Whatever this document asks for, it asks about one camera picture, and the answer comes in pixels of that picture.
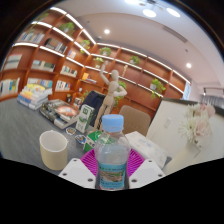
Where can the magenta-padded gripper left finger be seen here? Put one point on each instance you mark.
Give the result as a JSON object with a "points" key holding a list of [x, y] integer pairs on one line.
{"points": [[76, 173]]}

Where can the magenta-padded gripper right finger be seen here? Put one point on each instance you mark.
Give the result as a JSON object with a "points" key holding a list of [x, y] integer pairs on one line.
{"points": [[146, 173]]}

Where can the clear blue-capped water bottle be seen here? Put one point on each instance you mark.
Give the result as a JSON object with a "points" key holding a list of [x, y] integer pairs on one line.
{"points": [[112, 156]]}

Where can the cream ceramic cup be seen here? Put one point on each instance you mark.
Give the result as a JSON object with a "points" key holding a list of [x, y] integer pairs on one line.
{"points": [[54, 156]]}

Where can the small printed badge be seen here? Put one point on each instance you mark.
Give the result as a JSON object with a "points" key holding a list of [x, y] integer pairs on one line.
{"points": [[70, 130], [80, 138]]}

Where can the green and white box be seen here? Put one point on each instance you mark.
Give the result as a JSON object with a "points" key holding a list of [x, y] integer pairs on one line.
{"points": [[90, 140]]}

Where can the beige chair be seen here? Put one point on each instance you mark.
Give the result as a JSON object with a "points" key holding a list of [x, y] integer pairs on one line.
{"points": [[136, 120]]}

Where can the green and white carton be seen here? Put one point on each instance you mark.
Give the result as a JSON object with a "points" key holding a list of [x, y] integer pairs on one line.
{"points": [[84, 118]]}

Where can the stack of dark books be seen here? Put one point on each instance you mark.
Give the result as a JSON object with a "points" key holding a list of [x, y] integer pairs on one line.
{"points": [[60, 111]]}

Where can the dark blue chair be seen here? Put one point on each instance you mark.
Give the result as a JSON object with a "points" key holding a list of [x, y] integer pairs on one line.
{"points": [[96, 106]]}

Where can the white and pink flowers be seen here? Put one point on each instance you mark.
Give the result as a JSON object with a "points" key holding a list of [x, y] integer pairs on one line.
{"points": [[200, 125]]}

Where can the wooden artist mannequin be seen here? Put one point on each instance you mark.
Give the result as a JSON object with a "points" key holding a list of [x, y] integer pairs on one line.
{"points": [[110, 93]]}

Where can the stack of colourful books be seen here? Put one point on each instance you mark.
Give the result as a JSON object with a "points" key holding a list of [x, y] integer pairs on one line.
{"points": [[33, 96]]}

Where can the wooden shelf unit with books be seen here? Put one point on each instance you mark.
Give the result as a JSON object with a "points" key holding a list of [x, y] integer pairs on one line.
{"points": [[100, 63]]}

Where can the round recessed ceiling light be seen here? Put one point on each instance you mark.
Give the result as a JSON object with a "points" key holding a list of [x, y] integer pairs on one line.
{"points": [[188, 65], [106, 31]]}

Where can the ceiling air vent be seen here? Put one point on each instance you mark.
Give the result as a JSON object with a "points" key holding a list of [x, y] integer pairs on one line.
{"points": [[175, 34]]}

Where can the ceiling lamp with round lights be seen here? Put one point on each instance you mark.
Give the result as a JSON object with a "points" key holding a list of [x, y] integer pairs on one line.
{"points": [[149, 12]]}

